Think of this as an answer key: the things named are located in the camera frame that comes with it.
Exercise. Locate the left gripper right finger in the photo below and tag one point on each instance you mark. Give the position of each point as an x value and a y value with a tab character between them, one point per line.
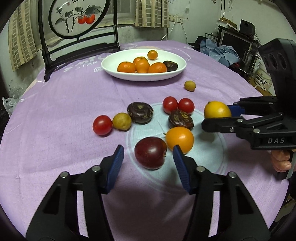
239	216

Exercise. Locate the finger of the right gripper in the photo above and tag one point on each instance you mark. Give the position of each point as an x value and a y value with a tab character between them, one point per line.
222	123
238	107

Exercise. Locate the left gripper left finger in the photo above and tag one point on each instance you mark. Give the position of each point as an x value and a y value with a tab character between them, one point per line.
57	218

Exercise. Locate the yellow orange citrus fruit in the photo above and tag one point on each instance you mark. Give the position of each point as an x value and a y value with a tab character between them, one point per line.
216	109

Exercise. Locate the red cherry tomato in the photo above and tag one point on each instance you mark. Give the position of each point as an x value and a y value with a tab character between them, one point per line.
186	105
170	104
102	125

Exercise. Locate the yellow green citrus fruit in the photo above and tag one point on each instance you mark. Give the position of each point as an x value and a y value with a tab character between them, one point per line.
180	136

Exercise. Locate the dark brown fruit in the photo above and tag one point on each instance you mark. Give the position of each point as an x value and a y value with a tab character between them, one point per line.
140	112
170	66
178	118

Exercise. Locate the dark brown fruit front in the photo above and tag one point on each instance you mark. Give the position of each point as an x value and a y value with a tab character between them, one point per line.
170	66

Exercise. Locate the dark purple plum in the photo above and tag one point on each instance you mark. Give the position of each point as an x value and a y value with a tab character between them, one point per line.
150	152

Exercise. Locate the dark brown fruit back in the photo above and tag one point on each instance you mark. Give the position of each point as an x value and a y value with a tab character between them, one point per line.
140	112

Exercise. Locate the large orange tangerine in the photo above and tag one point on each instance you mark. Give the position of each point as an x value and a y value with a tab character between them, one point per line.
157	68
126	67

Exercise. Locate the small orange tangerine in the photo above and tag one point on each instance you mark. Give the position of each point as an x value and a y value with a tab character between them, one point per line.
152	55

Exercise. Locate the small orange fruit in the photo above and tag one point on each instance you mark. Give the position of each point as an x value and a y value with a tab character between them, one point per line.
140	58

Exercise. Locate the yellow green small fruit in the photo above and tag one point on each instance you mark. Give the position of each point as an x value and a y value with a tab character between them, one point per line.
122	121

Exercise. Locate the large orange tangerine front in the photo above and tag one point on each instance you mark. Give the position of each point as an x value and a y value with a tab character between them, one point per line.
126	67

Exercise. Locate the person's right hand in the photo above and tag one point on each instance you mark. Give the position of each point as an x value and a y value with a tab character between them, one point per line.
280	160

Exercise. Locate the white plastic bucket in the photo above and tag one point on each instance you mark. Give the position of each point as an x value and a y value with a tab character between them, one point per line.
262	77

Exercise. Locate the black monitor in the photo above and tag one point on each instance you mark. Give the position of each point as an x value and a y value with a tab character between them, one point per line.
245	46

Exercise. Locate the blue clothes pile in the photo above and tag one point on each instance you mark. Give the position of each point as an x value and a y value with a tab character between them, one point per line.
225	55

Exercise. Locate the small yellow loquat fruit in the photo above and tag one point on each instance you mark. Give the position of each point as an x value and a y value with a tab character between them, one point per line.
190	85

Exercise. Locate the purple tablecloth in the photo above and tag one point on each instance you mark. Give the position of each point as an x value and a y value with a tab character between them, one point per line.
50	131

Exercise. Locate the white plastic bag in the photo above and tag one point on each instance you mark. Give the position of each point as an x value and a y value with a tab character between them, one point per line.
10	104

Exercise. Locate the white oval plate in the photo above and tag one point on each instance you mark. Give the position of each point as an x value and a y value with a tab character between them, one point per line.
111	62

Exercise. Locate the right beige checked curtain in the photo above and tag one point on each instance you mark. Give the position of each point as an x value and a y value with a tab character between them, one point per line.
152	14

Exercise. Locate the beige checked curtain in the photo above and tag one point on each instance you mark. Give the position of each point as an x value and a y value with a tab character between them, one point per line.
152	14
21	42

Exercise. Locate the left beige checked curtain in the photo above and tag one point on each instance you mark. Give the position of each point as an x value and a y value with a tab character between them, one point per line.
21	42

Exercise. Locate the black framed persimmon screen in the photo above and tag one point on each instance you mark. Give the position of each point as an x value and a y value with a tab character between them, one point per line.
74	21

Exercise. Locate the wall power strip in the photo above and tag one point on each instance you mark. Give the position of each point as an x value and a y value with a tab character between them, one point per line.
176	19

